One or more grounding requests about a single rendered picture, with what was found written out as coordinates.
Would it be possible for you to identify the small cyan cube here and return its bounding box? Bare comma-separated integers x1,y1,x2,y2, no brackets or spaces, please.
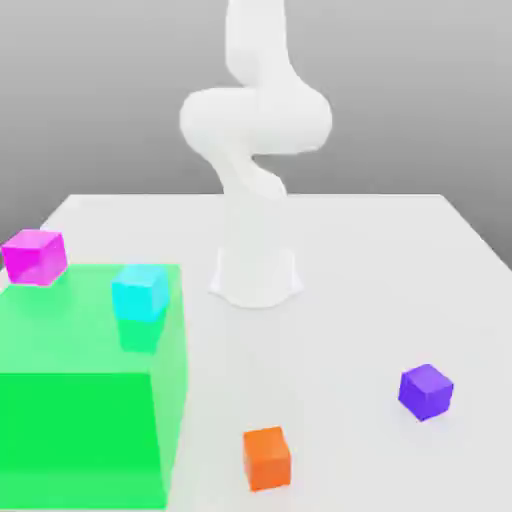
110,263,171,324

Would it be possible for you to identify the small orange cube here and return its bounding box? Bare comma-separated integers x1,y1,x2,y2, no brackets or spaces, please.
242,425,292,493

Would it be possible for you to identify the small purple cube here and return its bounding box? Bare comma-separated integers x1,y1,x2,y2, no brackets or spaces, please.
397,362,455,423

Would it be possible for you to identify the small magenta cube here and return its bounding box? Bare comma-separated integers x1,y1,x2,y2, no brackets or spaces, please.
0,228,68,288

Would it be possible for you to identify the large green box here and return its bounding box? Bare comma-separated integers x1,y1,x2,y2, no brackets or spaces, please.
0,262,189,511

